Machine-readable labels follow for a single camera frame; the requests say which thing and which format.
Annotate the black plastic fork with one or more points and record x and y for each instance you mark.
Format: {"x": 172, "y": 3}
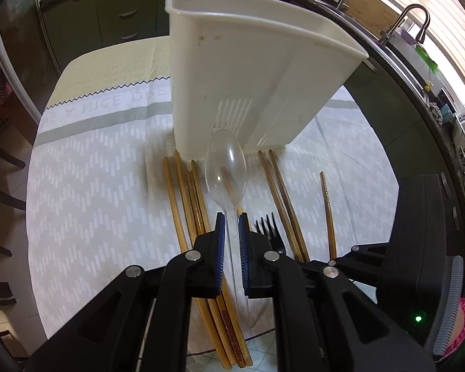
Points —
{"x": 268, "y": 228}

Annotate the white patterned table cloth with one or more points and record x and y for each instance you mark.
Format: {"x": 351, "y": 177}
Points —
{"x": 97, "y": 200}

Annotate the green kitchen cabinets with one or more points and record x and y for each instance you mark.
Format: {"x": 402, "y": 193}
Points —
{"x": 77, "y": 27}

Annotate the clear plastic spoon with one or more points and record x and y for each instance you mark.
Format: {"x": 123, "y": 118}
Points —
{"x": 224, "y": 151}

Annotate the wooden cutting board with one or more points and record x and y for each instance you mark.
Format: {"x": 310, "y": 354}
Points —
{"x": 374, "y": 15}

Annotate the white plastic utensil holder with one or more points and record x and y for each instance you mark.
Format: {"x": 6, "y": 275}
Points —
{"x": 261, "y": 69}

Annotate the steel kitchen faucet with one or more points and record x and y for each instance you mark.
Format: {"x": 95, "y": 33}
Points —
{"x": 386, "y": 35}

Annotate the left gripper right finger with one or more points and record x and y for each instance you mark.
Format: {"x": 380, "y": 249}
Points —
{"x": 269, "y": 274}

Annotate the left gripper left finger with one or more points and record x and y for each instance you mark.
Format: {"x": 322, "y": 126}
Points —
{"x": 187, "y": 276}

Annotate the yellow table mat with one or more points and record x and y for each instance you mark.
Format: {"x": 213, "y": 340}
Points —
{"x": 127, "y": 63}

